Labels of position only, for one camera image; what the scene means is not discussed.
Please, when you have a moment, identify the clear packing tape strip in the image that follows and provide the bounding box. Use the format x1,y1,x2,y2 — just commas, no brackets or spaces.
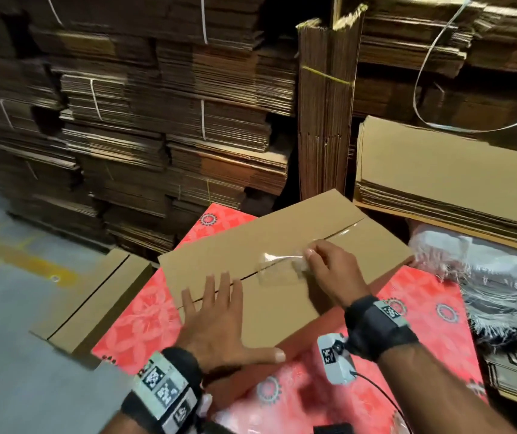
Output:
258,221,361,268

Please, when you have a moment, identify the black left wrist strap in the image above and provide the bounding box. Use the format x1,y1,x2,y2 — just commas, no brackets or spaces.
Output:
121,346,207,434

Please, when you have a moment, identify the black wrist strap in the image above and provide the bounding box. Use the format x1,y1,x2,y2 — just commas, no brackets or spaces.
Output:
121,346,207,434
342,295,419,362

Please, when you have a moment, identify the black right camera cable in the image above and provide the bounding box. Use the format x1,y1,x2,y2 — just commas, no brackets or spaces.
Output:
351,368,413,434

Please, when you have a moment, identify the yellow-tied cardboard bundle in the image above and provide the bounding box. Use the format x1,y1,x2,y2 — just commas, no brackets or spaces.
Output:
296,4,368,203

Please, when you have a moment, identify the person's left hand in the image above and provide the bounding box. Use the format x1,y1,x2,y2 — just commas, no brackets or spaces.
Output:
175,271,287,374

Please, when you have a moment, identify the person's right forearm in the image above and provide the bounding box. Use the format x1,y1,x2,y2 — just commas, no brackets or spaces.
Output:
378,343,517,434

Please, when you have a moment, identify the person's right hand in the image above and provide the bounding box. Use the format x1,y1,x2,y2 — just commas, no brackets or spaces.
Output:
302,239,374,309

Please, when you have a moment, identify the black right wrist strap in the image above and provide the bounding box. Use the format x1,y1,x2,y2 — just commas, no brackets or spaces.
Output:
342,295,419,362

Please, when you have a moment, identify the red patterned table cloth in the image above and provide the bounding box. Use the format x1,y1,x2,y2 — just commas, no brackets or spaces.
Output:
91,203,490,434

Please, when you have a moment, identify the white woven sack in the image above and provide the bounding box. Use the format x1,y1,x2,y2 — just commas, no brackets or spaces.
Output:
409,225,517,344

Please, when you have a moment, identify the large cardboard box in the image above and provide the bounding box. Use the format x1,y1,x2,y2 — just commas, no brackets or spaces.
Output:
31,247,155,362
157,189,416,412

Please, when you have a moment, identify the white plastic strap loop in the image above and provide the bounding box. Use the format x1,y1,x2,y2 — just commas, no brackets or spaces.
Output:
412,0,517,136

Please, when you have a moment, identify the wall of cardboard stacks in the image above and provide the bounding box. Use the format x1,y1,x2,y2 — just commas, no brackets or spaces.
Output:
0,0,517,259

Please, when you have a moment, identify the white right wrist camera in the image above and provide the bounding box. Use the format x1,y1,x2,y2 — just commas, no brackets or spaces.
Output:
317,332,358,387

